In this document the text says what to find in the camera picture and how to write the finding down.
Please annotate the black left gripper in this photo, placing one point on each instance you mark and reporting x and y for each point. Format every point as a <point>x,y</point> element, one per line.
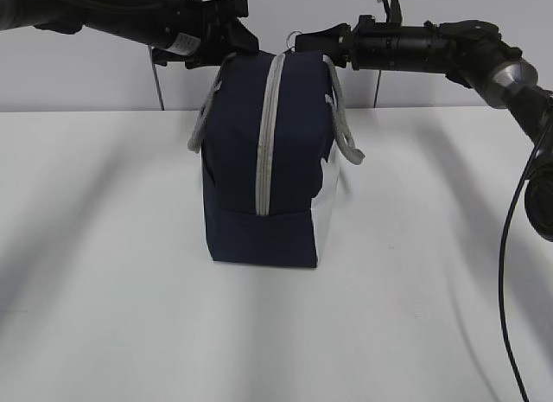
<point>203,33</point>

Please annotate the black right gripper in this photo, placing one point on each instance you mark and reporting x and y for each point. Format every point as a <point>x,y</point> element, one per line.
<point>361,47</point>

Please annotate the navy blue lunch bag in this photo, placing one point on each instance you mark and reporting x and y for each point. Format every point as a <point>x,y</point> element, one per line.
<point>271,136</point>

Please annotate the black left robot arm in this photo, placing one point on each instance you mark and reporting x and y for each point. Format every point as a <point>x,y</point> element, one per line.
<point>140,21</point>

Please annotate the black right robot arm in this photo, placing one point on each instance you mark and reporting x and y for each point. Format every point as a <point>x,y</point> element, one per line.
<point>470,53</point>

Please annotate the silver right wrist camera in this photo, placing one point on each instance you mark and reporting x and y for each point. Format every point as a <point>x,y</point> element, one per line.
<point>393,12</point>

